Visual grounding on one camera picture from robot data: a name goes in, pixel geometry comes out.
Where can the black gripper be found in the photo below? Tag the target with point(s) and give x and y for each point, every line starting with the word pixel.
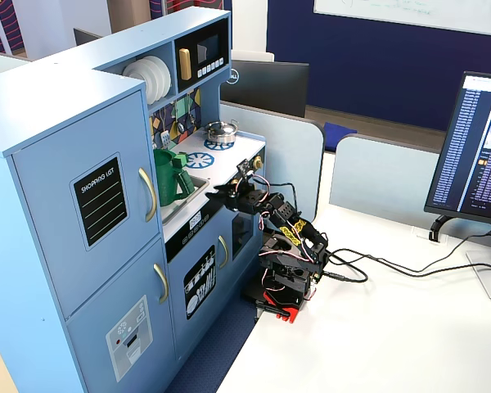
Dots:
pixel 234 197

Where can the green round plate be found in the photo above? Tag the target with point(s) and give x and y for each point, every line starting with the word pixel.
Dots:
pixel 181 159

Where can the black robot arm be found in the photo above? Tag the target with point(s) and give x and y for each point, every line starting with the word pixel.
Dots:
pixel 294 241

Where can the steel pot lid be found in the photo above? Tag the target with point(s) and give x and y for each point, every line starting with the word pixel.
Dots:
pixel 221 128

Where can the metal toy sink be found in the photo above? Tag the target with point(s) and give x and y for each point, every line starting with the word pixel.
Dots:
pixel 188 196

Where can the gold oven knob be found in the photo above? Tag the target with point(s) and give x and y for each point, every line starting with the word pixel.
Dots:
pixel 257 162

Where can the steel pot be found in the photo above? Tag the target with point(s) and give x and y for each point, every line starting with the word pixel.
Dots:
pixel 220 136

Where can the green plastic pitcher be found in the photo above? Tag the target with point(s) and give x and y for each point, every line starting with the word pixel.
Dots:
pixel 165 180

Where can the grey desk divider panel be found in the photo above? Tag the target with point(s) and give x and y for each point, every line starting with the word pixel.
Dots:
pixel 286 163
pixel 376 180

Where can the steel ladle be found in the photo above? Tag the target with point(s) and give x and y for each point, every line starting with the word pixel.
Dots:
pixel 180 127

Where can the black Dell monitor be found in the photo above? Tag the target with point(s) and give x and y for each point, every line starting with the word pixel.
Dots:
pixel 270 86

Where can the blue seat cushion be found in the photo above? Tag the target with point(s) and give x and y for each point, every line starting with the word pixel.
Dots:
pixel 339 133

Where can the red table clamp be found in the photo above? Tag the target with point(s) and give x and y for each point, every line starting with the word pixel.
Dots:
pixel 286 307

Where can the white stacked plates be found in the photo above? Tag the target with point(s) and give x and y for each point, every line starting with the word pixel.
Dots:
pixel 159 78

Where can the white plate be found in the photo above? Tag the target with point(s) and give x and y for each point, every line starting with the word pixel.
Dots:
pixel 136 69
pixel 126 71
pixel 144 66

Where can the blue toy kitchen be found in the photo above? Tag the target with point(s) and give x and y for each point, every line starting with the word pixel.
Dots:
pixel 45 123

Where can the dark monitor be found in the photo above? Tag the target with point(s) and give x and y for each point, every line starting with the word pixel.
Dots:
pixel 86 37

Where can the whiteboard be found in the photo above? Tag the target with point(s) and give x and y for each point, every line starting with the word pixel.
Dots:
pixel 393 10

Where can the lit computer monitor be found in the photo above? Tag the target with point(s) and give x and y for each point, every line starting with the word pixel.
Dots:
pixel 470 147

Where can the silver monitor stand base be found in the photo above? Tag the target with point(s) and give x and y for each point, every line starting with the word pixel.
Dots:
pixel 489 274

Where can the small wrist camera board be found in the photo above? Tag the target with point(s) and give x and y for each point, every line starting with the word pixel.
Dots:
pixel 242 165

